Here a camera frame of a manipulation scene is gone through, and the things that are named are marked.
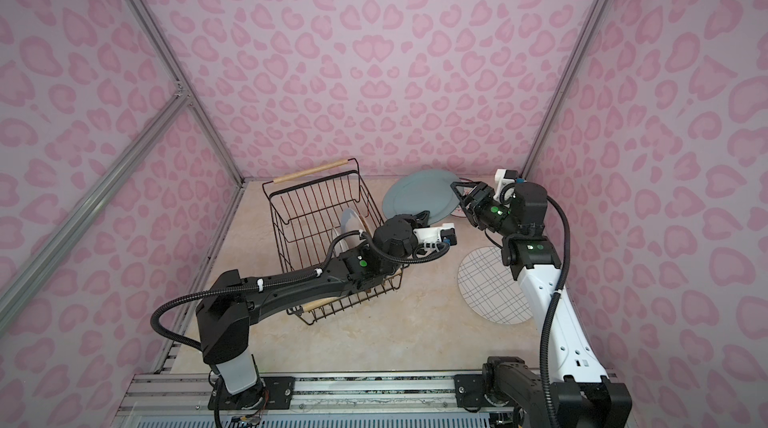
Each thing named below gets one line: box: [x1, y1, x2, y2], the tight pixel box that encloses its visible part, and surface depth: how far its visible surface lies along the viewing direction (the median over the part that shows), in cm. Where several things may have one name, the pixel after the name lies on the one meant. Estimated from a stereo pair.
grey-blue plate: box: [382, 169, 461, 223], surface depth 84 cm
